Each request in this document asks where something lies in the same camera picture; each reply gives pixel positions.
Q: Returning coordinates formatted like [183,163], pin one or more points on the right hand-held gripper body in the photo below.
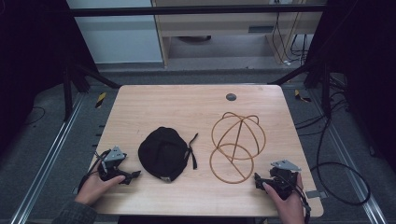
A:
[285,179]

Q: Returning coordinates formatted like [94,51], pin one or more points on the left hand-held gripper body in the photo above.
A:
[112,157]

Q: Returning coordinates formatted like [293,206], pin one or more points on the black cap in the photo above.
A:
[163,154]

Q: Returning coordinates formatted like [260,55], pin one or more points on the person's right hand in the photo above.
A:
[288,207]

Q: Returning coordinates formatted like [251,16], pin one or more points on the person's left hand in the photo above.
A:
[95,186]

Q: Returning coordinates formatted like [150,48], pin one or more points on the black yellow hazard tape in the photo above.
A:
[300,96]
[100,100]

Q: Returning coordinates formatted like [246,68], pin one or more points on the black metal stand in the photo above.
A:
[325,90]
[67,93]

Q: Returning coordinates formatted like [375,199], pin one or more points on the grey round table grommet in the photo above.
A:
[231,96]

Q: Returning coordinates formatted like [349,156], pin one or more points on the white cabinet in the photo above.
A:
[118,37]

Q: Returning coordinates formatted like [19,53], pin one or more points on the light wooden desk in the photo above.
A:
[218,25]

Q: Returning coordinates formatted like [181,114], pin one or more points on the grey metal table bracket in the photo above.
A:
[316,194]

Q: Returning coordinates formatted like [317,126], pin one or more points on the metal floor rail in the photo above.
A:
[348,161]
[46,158]

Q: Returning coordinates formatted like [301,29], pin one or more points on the black horizontal frame bar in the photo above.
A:
[186,10]

